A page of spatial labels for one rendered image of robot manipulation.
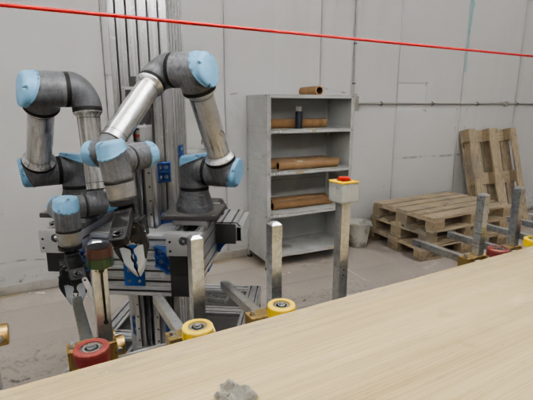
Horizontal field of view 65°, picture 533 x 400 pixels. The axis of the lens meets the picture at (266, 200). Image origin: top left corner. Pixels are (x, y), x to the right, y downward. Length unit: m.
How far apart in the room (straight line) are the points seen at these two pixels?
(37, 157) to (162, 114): 0.51
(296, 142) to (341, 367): 3.39
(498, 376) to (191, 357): 0.66
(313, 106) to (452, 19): 2.05
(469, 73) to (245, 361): 5.13
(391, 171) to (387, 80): 1.00
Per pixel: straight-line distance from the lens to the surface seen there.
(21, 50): 3.69
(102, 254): 1.04
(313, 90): 3.91
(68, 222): 1.42
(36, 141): 1.70
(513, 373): 1.10
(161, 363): 1.02
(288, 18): 4.24
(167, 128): 1.88
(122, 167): 1.12
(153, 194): 1.86
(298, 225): 4.39
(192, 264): 1.17
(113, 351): 1.20
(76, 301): 1.47
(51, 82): 1.54
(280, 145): 4.13
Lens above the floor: 1.46
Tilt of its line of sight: 13 degrees down
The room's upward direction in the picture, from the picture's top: straight up
